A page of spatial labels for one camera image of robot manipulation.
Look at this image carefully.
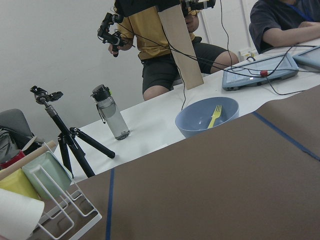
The person in dark shirt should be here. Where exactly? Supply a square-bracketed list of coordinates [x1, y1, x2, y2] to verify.
[249, 0, 320, 54]

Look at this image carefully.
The aluminium frame post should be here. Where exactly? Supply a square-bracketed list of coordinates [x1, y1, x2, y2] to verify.
[158, 4, 204, 90]

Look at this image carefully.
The person in yellow shirt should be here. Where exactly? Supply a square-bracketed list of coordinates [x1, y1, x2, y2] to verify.
[117, 7, 239, 101]

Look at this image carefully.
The blue bowl with fork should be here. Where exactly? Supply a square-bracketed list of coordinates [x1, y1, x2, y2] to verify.
[175, 97, 239, 138]

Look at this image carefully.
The grey water bottle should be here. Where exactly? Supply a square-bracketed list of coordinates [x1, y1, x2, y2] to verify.
[91, 84, 130, 141]

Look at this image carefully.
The blue teach pendant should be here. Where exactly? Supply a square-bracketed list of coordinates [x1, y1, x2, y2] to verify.
[293, 45, 320, 72]
[221, 53, 299, 91]

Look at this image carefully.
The yellow plastic fork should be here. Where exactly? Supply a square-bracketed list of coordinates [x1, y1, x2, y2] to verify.
[207, 104, 222, 129]

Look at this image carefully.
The black camera tripod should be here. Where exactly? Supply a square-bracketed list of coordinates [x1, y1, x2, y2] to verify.
[30, 85, 116, 178]

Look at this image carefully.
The white cup in rack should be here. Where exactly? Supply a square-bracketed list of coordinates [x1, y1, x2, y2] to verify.
[0, 189, 45, 240]

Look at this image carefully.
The yellow cup in rack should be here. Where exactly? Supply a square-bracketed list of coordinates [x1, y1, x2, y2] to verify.
[0, 168, 41, 200]

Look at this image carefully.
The green cup in rack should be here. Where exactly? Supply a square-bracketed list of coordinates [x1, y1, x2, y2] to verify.
[22, 151, 72, 200]

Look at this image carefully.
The white wire cup rack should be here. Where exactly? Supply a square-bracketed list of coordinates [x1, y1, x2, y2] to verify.
[0, 141, 102, 240]

